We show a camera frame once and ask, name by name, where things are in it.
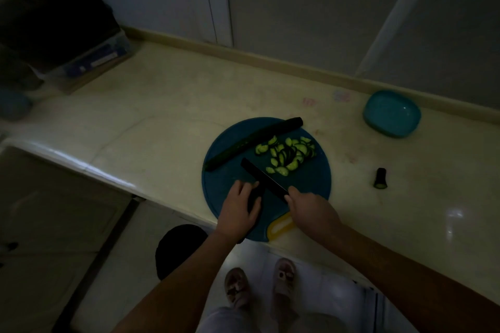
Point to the person's left forearm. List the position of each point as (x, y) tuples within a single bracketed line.
[(183, 286)]

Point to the short cucumber piece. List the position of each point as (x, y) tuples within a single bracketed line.
[(253, 197)]

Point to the person's slipper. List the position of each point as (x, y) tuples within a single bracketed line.
[(284, 276), (236, 286)]

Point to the person's left thumb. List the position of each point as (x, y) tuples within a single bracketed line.
[(256, 210)]

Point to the person's light shorts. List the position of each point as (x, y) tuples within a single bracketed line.
[(312, 317)]

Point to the cucumber end stub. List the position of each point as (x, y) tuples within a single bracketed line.
[(380, 179)]

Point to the pile of cucumber slices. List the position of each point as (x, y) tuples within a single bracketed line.
[(291, 153)]

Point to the round blue cutting board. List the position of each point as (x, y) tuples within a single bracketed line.
[(226, 184)]

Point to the person's right hand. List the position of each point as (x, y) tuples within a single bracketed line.
[(312, 217)]

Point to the black round stool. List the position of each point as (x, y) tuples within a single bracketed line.
[(177, 249)]

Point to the person's right fingers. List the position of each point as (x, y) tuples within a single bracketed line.
[(292, 195)]

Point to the blue and white box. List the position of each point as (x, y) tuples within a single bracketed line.
[(93, 59)]

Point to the person's left slipper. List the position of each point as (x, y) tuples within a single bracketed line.
[(236, 286)]

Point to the person's left hand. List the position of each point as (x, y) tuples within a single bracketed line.
[(234, 213)]

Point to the person's right slipper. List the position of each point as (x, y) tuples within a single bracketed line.
[(284, 276)]

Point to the person's right forearm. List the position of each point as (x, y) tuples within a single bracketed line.
[(410, 278)]

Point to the long cucumber half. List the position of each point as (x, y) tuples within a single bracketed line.
[(250, 141)]

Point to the teal plastic bowl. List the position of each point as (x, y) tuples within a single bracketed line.
[(390, 113)]

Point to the black kitchen knife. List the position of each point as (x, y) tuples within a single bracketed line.
[(263, 178)]

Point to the black bag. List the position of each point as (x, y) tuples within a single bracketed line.
[(54, 16)]

